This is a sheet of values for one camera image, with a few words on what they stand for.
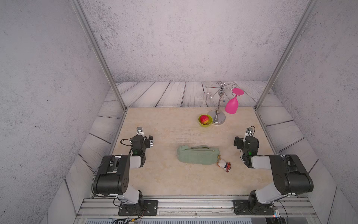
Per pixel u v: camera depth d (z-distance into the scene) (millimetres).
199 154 848
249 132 801
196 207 743
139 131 809
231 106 971
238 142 862
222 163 850
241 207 724
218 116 1133
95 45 833
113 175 456
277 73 969
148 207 729
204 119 1048
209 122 1067
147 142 794
